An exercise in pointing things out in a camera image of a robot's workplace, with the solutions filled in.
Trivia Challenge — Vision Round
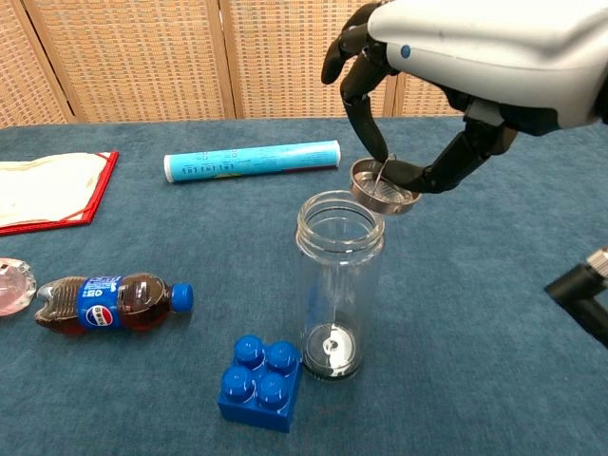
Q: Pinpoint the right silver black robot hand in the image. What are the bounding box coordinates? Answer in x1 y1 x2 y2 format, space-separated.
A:
321 0 608 195

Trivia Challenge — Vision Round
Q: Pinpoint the metal strainer lid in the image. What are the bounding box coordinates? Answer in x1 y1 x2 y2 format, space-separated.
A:
350 154 423 216

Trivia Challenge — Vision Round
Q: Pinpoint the cyan cylindrical tube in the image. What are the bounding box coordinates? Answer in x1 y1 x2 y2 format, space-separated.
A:
163 139 342 184

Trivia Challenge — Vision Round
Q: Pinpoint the clear plastic jar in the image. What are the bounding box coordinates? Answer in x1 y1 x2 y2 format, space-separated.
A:
295 189 386 381

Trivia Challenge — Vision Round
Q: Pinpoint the blue table cloth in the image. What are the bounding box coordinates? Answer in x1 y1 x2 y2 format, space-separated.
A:
0 111 608 456

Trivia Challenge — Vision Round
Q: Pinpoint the woven wooden folding screen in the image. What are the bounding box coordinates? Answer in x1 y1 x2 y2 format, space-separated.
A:
0 0 469 128

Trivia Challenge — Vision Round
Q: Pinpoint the blue plastic building brick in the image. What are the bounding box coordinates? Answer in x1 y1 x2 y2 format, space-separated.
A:
217 333 304 434

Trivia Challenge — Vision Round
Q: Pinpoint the red certificate folder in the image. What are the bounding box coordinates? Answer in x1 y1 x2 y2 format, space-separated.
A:
0 151 120 237

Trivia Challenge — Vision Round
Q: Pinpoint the small Pepsi cola bottle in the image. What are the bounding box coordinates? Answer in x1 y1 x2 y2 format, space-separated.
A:
34 272 195 337

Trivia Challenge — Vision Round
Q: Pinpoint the black arm cable with connector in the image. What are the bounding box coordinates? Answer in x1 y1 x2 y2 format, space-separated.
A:
544 246 608 351

